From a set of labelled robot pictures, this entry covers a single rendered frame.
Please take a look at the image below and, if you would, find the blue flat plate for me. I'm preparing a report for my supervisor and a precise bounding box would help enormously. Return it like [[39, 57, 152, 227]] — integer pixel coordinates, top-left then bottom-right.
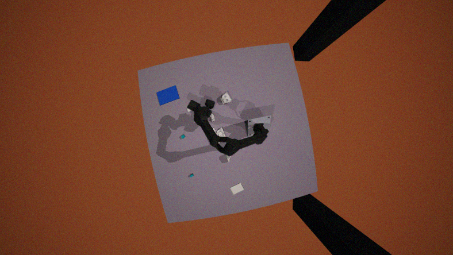
[[157, 86, 179, 105]]

